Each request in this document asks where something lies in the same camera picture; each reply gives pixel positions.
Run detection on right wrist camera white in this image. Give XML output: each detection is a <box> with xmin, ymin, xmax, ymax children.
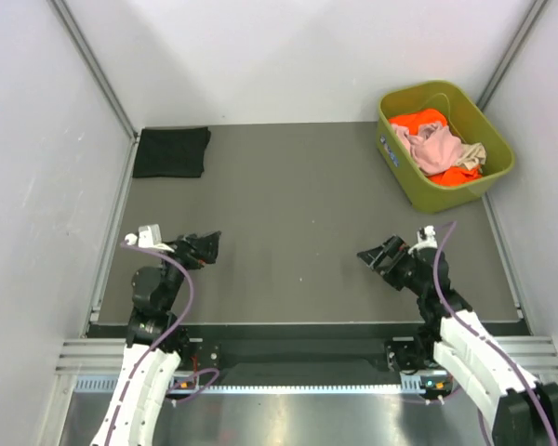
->
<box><xmin>408</xmin><ymin>225</ymin><xmax>438</xmax><ymax>254</ymax></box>

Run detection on grey slotted cable duct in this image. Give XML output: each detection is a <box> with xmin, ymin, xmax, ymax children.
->
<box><xmin>74</xmin><ymin>375</ymin><xmax>428</xmax><ymax>396</ymax></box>

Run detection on orange t shirt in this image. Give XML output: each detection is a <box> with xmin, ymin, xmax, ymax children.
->
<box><xmin>389</xmin><ymin>109</ymin><xmax>484</xmax><ymax>187</ymax></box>

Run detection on right aluminium corner post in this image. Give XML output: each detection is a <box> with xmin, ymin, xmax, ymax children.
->
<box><xmin>476</xmin><ymin>0</ymin><xmax>550</xmax><ymax>112</ymax></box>

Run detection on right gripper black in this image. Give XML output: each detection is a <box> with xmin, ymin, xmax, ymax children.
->
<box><xmin>357</xmin><ymin>234</ymin><xmax>427</xmax><ymax>295</ymax></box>

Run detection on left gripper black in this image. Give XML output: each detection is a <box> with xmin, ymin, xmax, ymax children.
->
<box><xmin>153</xmin><ymin>230</ymin><xmax>220</xmax><ymax>309</ymax></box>

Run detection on aluminium corner post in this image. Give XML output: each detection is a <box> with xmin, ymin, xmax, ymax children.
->
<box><xmin>476</xmin><ymin>0</ymin><xmax>550</xmax><ymax>112</ymax></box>
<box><xmin>46</xmin><ymin>0</ymin><xmax>138</xmax><ymax>139</ymax></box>

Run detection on beige t shirt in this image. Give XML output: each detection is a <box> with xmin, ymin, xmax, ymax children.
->
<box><xmin>455</xmin><ymin>143</ymin><xmax>487</xmax><ymax>170</ymax></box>

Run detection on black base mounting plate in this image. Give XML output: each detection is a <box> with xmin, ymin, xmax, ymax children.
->
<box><xmin>86</xmin><ymin>321</ymin><xmax>531</xmax><ymax>387</ymax></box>

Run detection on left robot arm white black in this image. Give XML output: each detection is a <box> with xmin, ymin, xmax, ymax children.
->
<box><xmin>90</xmin><ymin>224</ymin><xmax>221</xmax><ymax>445</ymax></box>

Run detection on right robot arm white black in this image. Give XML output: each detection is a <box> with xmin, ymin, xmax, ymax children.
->
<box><xmin>356</xmin><ymin>228</ymin><xmax>558</xmax><ymax>445</ymax></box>

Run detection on pink t shirt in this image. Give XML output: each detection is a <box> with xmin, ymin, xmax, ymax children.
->
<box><xmin>392</xmin><ymin>122</ymin><xmax>463</xmax><ymax>177</ymax></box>

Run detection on folded black t shirt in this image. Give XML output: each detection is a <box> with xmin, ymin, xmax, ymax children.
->
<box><xmin>132</xmin><ymin>127</ymin><xmax>211</xmax><ymax>178</ymax></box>

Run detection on left aluminium corner post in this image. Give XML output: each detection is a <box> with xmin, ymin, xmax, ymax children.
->
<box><xmin>46</xmin><ymin>0</ymin><xmax>138</xmax><ymax>139</ymax></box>

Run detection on olive green plastic bin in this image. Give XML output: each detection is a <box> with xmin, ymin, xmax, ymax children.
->
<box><xmin>377</xmin><ymin>80</ymin><xmax>515</xmax><ymax>214</ymax></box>

